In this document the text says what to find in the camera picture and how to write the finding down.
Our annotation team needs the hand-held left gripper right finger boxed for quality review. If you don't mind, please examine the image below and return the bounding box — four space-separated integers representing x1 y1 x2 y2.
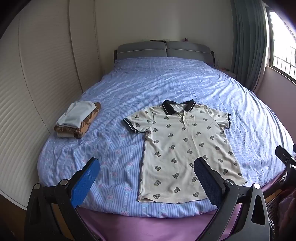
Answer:
194 157 271 241

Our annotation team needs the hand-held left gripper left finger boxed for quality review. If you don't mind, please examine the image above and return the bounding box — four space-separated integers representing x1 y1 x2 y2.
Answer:
24 157 101 241

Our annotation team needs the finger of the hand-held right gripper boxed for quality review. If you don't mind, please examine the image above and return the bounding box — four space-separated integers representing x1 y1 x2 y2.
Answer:
275 145 296 172

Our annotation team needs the cream printed polo shirt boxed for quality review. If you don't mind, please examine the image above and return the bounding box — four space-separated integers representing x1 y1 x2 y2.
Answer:
123 100 248 204

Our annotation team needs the pink cloth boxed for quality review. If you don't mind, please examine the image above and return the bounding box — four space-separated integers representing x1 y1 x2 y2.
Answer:
277 192 296 241

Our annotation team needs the dark wicker chair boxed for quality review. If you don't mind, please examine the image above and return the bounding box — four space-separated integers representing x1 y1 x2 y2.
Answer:
265 171 289 241

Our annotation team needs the brown patterned folded garment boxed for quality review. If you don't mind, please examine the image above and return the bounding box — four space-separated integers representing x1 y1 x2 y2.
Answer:
54 102 102 139

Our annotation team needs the light blue folded garment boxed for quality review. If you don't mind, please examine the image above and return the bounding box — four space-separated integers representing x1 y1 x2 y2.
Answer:
57 101 96 127

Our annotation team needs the blue striped floral duvet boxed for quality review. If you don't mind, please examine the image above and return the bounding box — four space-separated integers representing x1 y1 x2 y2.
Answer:
37 57 295 218

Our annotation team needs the white nightstand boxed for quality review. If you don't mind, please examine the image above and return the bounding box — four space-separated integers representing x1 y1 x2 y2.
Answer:
218 67 236 78

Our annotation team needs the window with metal bars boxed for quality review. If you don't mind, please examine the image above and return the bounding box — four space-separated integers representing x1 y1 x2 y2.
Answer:
264 5 296 84

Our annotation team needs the grey-green curtain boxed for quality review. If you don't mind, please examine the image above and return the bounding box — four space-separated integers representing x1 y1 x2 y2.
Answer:
231 0 270 93

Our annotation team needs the white louvred wardrobe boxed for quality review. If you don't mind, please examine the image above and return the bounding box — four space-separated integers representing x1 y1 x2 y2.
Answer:
0 0 104 211

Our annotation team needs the grey padded headboard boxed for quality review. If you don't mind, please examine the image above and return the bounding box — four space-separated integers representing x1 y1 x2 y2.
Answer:
113 40 218 69

